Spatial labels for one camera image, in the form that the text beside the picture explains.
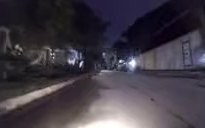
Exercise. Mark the concrete kerb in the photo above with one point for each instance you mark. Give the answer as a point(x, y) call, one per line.
point(33, 95)

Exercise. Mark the row of trees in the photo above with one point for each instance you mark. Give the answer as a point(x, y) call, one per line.
point(56, 30)

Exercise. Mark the long pale wall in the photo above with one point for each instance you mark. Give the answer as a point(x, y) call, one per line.
point(176, 53)

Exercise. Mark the grey asphalt road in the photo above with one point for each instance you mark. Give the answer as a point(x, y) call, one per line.
point(133, 100)

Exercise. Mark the wall with graffiti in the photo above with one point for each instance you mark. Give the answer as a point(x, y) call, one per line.
point(36, 58)

